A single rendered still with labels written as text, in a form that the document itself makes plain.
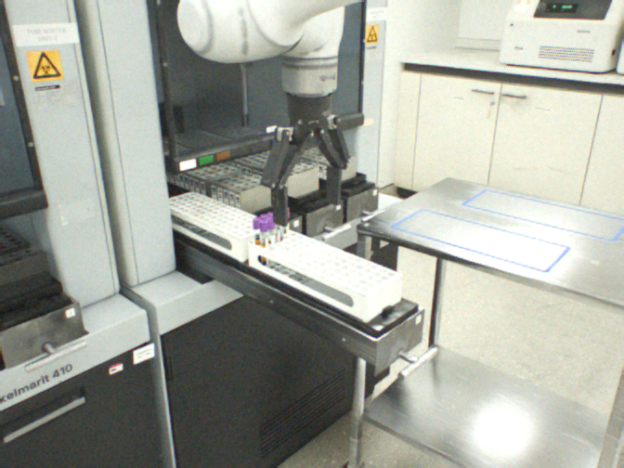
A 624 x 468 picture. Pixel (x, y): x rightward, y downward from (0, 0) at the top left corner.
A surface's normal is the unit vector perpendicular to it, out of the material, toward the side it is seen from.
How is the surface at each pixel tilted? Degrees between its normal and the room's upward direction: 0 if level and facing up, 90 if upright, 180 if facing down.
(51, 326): 90
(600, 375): 0
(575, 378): 0
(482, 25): 90
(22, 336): 90
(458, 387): 0
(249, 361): 90
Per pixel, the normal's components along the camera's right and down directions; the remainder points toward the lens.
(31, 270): 0.72, 0.29
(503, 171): -0.69, 0.29
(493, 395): 0.00, -0.91
